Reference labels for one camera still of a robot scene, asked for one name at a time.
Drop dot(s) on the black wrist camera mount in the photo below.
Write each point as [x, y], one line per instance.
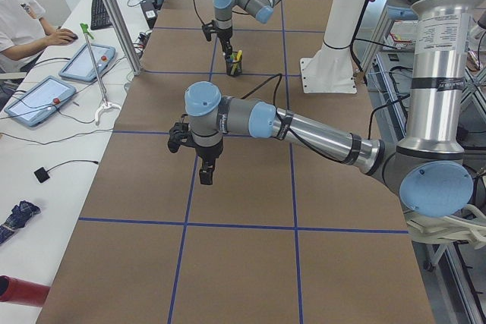
[179, 135]

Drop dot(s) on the blue teach pendant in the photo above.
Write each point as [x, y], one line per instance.
[40, 102]
[80, 67]

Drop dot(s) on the person in white shirt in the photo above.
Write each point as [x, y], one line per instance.
[25, 34]

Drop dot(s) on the folded blue umbrella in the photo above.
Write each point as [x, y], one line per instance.
[20, 215]

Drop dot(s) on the brown paper table mat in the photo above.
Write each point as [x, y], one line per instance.
[281, 236]

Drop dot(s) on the small black puck device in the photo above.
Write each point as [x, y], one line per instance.
[41, 174]

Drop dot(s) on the green handled reacher grabber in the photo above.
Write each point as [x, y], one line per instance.
[105, 104]

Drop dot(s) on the near blue teach pendant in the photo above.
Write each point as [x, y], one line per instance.
[40, 102]

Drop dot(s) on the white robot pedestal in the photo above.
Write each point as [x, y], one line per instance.
[330, 70]

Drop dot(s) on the black computer mouse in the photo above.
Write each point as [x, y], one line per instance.
[69, 38]

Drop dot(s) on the yellow highlighter pen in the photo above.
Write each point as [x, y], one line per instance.
[236, 65]

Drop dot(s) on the black mesh pen cup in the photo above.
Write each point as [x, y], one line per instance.
[229, 61]

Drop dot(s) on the red cylinder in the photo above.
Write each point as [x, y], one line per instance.
[18, 291]

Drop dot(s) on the white grey chair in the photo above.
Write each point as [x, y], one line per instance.
[448, 229]

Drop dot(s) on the far blue teach pendant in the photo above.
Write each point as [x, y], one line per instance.
[80, 67]

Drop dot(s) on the black keyboard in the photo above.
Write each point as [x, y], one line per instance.
[100, 18]

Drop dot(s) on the aluminium frame post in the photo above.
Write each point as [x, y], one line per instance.
[123, 35]

